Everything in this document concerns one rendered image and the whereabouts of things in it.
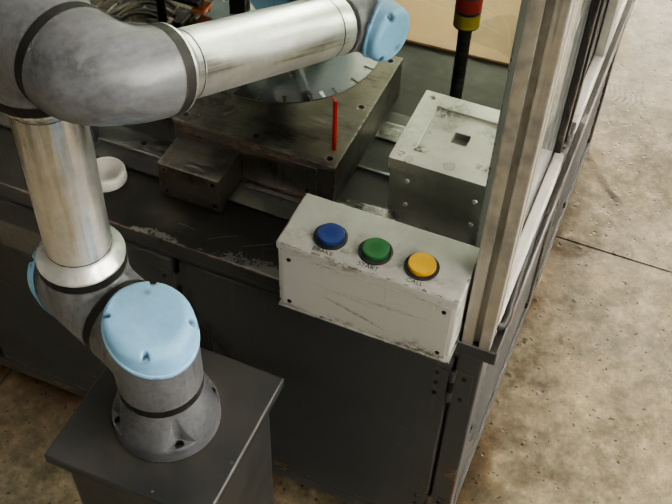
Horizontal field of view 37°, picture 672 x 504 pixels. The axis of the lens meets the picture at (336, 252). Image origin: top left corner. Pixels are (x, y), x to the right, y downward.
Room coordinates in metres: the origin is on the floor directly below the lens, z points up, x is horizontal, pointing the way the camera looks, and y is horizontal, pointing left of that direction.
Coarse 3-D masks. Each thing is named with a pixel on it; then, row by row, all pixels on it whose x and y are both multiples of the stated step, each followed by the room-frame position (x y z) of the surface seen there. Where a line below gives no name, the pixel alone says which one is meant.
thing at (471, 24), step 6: (456, 12) 1.38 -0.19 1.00; (456, 18) 1.38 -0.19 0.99; (462, 18) 1.38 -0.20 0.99; (468, 18) 1.37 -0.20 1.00; (474, 18) 1.38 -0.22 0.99; (456, 24) 1.38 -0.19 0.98; (462, 24) 1.37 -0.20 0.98; (468, 24) 1.37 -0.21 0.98; (474, 24) 1.38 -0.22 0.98; (462, 30) 1.37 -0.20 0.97; (468, 30) 1.37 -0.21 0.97; (474, 30) 1.38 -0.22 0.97
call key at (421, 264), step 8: (416, 256) 0.92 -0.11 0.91; (424, 256) 0.92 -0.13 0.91; (432, 256) 0.93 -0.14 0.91; (408, 264) 0.91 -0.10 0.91; (416, 264) 0.91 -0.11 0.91; (424, 264) 0.91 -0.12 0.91; (432, 264) 0.91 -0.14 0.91; (416, 272) 0.90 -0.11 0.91; (424, 272) 0.90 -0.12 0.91; (432, 272) 0.90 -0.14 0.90
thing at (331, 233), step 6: (324, 228) 0.97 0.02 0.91; (330, 228) 0.97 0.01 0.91; (336, 228) 0.97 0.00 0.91; (342, 228) 0.97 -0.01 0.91; (318, 234) 0.96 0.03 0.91; (324, 234) 0.96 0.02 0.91; (330, 234) 0.96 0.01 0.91; (336, 234) 0.96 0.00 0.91; (342, 234) 0.96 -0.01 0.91; (318, 240) 0.95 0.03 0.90; (324, 240) 0.95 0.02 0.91; (330, 240) 0.95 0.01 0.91; (336, 240) 0.95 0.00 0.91; (342, 240) 0.95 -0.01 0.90
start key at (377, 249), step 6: (366, 240) 0.95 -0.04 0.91; (372, 240) 0.95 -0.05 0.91; (378, 240) 0.95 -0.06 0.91; (384, 240) 0.95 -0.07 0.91; (366, 246) 0.94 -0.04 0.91; (372, 246) 0.94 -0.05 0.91; (378, 246) 0.94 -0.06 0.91; (384, 246) 0.94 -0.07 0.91; (366, 252) 0.93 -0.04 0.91; (372, 252) 0.93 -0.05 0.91; (378, 252) 0.93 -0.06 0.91; (384, 252) 0.93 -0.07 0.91; (366, 258) 0.92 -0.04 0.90; (372, 258) 0.92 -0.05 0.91; (378, 258) 0.92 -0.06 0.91; (384, 258) 0.92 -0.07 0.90
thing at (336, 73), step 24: (216, 0) 1.46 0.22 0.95; (192, 24) 1.39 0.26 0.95; (288, 72) 1.27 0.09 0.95; (312, 72) 1.27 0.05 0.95; (336, 72) 1.28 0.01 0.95; (360, 72) 1.28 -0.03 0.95; (240, 96) 1.21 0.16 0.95; (264, 96) 1.21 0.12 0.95; (288, 96) 1.21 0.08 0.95; (312, 96) 1.21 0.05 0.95
